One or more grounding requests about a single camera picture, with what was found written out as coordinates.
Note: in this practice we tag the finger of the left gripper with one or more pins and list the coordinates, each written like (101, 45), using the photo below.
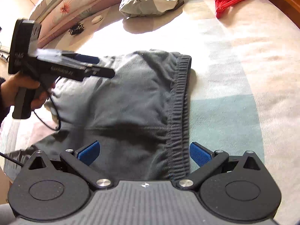
(82, 58)
(98, 71)

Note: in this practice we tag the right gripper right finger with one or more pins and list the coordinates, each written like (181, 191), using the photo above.
(209, 163)

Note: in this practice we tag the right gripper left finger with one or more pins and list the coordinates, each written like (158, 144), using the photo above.
(78, 162)

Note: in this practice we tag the dark grey sweatpants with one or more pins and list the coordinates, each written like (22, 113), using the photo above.
(140, 117)

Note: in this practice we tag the person's left hand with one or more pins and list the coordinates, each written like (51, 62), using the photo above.
(20, 80)

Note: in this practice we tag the black hair claw clip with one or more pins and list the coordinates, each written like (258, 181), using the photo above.
(76, 29)

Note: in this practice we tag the white earbud case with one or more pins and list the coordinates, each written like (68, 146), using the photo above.
(97, 19)

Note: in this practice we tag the pink floral folded quilt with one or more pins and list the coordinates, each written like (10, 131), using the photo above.
(57, 16)

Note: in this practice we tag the black fleece left sleeve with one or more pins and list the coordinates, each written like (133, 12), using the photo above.
(5, 106)

